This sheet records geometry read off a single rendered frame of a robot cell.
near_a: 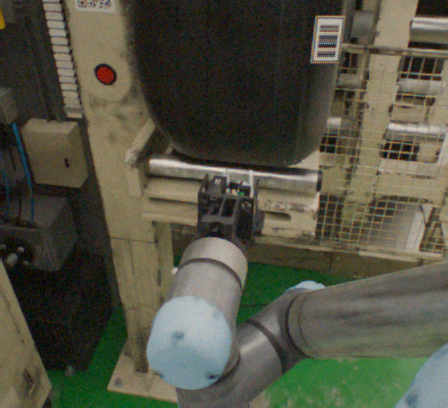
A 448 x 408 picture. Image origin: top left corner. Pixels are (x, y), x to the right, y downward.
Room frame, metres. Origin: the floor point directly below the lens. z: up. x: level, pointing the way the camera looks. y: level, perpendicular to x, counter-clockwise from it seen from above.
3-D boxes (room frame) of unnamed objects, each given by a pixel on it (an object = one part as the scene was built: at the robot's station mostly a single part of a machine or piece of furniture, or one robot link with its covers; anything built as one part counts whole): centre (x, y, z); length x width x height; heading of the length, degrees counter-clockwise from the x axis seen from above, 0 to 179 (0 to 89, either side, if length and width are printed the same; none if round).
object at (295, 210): (0.79, -0.01, 0.84); 0.36 x 0.09 x 0.06; 80
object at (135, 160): (0.96, 0.14, 0.90); 0.40 x 0.03 x 0.10; 170
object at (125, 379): (0.95, 0.22, 0.02); 0.27 x 0.27 x 0.04; 80
